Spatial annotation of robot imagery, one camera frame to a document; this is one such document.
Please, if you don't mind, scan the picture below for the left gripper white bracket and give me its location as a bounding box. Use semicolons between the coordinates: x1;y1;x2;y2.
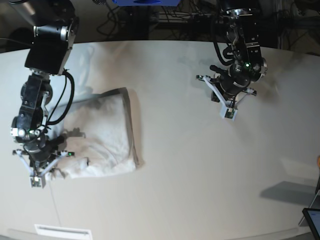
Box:
195;75;257;120

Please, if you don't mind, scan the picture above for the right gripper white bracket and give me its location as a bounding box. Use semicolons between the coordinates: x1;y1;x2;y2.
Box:
12;149;75;188

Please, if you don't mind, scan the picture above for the white T-shirt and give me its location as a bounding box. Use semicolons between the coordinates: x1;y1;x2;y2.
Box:
45;87;140;181

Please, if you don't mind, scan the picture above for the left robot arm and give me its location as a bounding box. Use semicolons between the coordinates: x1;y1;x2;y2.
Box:
196;0;268;120

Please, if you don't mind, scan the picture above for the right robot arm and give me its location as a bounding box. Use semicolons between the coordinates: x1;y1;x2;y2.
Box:
9;0;79;188

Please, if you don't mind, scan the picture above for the white label strip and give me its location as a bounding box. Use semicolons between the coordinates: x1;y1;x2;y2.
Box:
34;224;92;235

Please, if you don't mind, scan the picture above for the black power strip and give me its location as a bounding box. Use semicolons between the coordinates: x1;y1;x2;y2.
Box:
151;12;215;24

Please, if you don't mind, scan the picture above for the blue box overhead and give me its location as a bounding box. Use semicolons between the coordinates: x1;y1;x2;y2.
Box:
112;0;180;7

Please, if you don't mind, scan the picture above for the tablet screen with stand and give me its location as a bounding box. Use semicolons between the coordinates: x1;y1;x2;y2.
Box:
298;179;320;240

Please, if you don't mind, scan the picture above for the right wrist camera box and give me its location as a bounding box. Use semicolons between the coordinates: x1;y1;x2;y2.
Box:
29;176;46;189

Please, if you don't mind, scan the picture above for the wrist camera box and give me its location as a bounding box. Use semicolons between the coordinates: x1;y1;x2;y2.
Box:
29;176;46;189
220;107;238;121

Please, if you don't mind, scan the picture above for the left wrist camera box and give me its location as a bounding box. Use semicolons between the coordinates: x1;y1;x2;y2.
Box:
220;107;238;121

